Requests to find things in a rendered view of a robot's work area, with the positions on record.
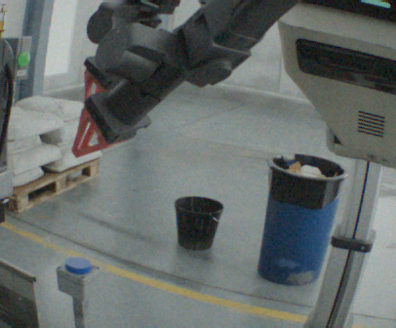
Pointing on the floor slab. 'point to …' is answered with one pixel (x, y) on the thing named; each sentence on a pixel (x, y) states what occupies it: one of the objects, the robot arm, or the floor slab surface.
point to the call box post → (81, 313)
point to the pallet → (56, 182)
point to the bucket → (197, 222)
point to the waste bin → (298, 218)
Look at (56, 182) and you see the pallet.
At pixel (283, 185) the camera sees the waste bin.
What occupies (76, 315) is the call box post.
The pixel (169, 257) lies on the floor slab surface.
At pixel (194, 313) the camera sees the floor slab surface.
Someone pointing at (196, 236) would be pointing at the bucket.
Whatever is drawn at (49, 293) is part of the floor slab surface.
